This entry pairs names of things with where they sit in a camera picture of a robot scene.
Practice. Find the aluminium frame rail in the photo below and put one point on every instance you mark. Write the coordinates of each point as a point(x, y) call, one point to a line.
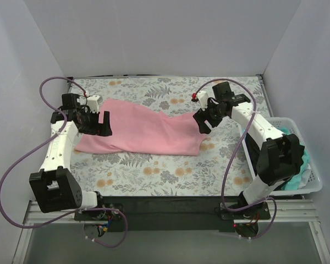
point(287, 211)

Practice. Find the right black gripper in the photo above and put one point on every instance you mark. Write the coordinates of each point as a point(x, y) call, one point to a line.
point(204, 118)

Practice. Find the white plastic laundry basket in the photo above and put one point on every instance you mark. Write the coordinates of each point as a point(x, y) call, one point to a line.
point(314, 184)

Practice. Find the black t shirt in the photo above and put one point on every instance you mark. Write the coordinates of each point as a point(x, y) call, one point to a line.
point(253, 154)

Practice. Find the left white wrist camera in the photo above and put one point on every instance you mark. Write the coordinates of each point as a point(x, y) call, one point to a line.
point(94, 102)

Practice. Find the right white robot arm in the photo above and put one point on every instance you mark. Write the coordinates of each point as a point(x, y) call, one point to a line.
point(242, 109)

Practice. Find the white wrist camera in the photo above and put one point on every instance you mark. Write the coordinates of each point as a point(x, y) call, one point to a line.
point(94, 102)
point(202, 98)

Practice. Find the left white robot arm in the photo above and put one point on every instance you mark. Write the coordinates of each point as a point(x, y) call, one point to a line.
point(54, 186)

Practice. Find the floral table cloth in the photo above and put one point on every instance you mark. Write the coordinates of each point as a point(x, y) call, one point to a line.
point(219, 167)

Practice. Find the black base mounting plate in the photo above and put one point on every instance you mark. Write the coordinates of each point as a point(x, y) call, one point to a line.
point(155, 213)

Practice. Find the teal t shirt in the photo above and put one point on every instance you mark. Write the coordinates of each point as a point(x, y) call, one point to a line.
point(294, 182)

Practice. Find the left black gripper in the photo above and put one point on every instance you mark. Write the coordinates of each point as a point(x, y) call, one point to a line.
point(98, 124)

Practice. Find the pink t shirt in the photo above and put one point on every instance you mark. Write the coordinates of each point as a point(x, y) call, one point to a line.
point(138, 129)

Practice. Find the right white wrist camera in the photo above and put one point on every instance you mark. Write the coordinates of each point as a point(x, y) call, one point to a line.
point(202, 98)

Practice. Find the white t shirt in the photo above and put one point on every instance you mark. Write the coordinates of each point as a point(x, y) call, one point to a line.
point(305, 177)

